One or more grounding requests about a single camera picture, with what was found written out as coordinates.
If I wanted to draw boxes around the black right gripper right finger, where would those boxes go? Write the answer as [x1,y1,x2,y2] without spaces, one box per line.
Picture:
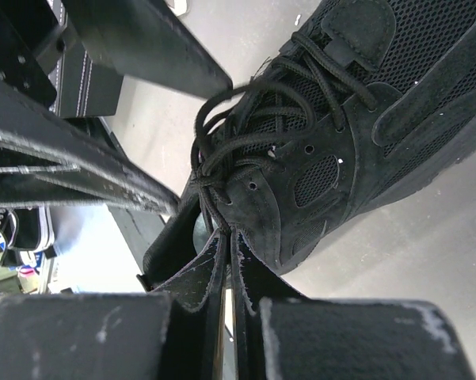
[229,231,475,379]

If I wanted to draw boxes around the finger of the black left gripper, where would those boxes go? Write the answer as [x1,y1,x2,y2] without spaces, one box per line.
[0,81,178,215]
[63,0,233,99]

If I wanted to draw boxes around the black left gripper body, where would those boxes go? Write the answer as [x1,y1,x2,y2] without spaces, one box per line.
[0,0,77,107]

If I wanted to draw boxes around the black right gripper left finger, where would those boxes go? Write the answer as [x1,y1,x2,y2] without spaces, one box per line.
[0,232,229,379]

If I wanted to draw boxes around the black shoe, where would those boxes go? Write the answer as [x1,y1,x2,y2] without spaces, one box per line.
[143,1,476,289]

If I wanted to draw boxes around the white ribbon loop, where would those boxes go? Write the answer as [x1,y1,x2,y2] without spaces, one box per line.
[166,0,188,17]

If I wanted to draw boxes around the black framed compartment box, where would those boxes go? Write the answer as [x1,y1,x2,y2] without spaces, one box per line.
[47,0,126,120]

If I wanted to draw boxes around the black white sneaker on floor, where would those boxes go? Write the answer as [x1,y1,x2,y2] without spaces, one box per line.
[0,207,56,272]

